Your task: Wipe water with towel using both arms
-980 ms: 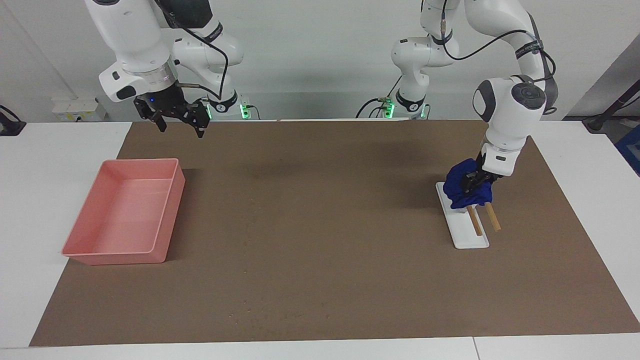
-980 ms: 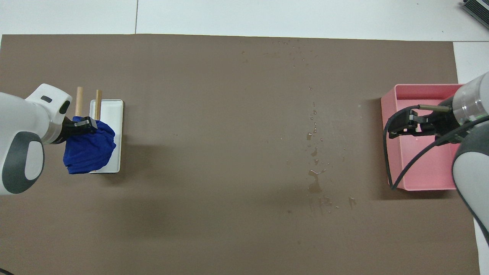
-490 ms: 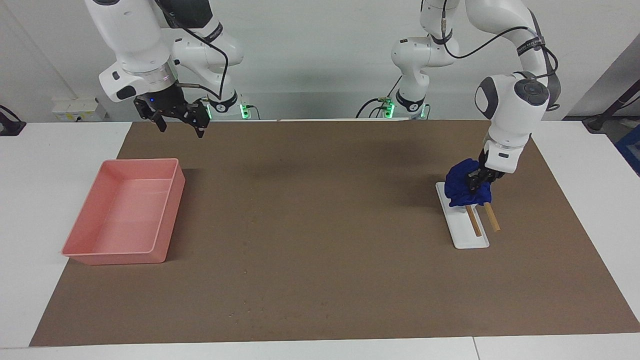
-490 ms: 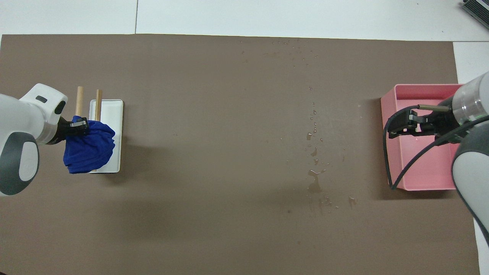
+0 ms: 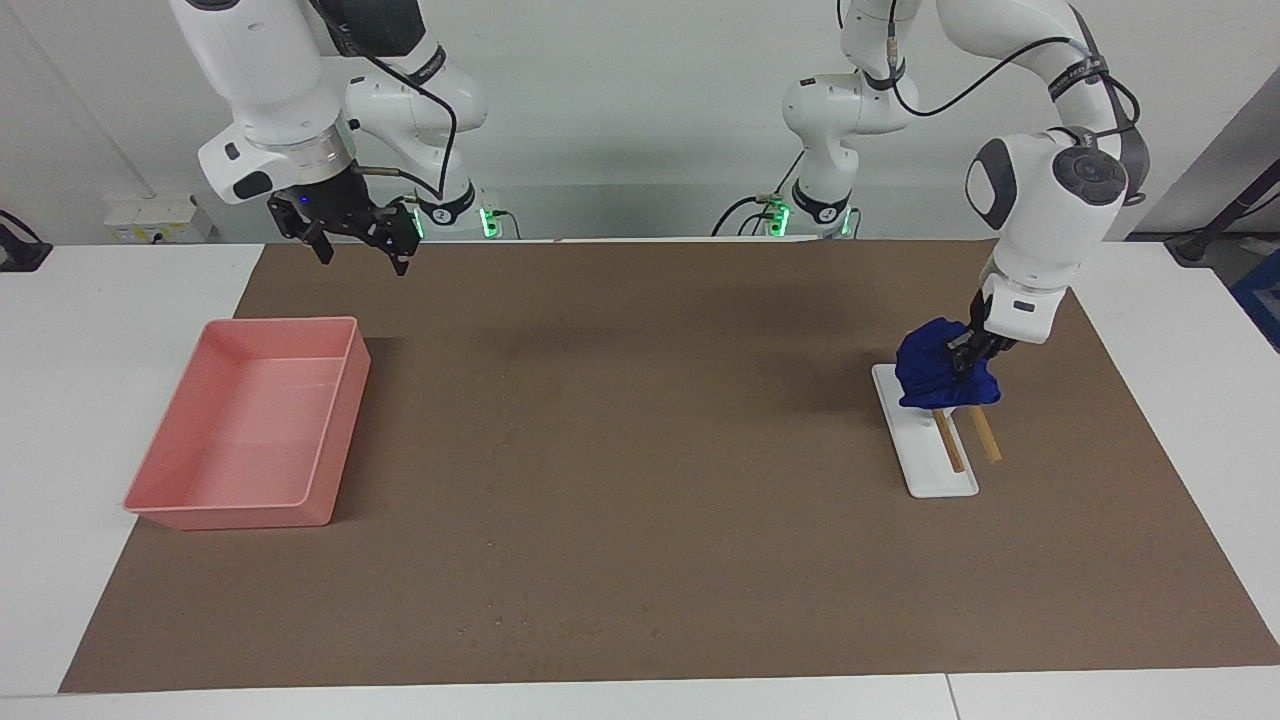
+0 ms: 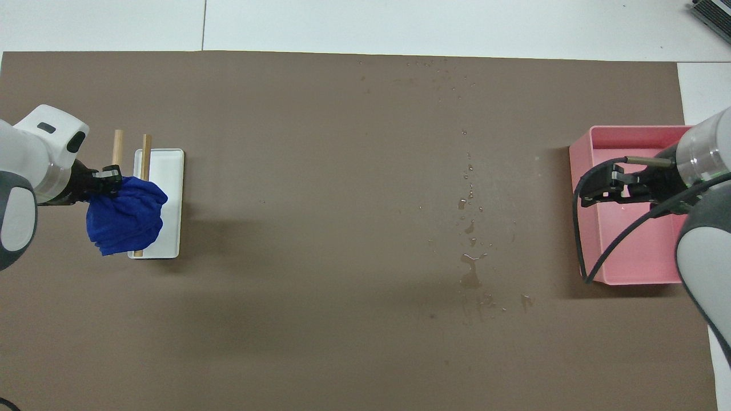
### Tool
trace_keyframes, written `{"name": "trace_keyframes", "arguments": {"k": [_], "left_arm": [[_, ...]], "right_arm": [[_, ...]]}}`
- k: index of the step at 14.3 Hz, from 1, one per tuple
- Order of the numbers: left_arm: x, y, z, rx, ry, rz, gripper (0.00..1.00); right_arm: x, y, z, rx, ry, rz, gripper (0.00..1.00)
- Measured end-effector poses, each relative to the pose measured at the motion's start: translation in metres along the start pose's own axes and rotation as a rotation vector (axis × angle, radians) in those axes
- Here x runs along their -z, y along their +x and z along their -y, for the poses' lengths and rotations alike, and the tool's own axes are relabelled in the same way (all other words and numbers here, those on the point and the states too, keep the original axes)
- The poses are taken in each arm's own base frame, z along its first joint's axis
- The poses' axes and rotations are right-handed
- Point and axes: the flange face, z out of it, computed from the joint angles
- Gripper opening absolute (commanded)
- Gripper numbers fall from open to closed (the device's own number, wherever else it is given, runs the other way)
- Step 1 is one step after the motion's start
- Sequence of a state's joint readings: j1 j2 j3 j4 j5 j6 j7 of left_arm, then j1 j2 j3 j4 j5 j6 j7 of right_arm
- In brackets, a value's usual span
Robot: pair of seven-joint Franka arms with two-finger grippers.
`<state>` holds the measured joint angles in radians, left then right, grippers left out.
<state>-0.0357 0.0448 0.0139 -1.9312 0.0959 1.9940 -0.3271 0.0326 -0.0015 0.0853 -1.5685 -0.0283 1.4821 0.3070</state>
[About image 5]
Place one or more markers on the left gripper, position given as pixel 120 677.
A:
pixel 979 312

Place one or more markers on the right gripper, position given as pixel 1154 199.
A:
pixel 325 195

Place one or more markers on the blue towel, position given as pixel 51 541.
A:
pixel 925 370

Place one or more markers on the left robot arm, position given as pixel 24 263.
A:
pixel 1040 220

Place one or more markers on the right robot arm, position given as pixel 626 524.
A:
pixel 260 80

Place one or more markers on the wooden stick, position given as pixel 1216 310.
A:
pixel 950 445
pixel 985 435

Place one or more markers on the white rack base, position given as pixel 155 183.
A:
pixel 915 450

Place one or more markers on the white socket box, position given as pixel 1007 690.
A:
pixel 160 220

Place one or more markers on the pink plastic tray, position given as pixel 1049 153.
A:
pixel 250 430

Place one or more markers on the black stand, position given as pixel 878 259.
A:
pixel 1195 243
pixel 20 255

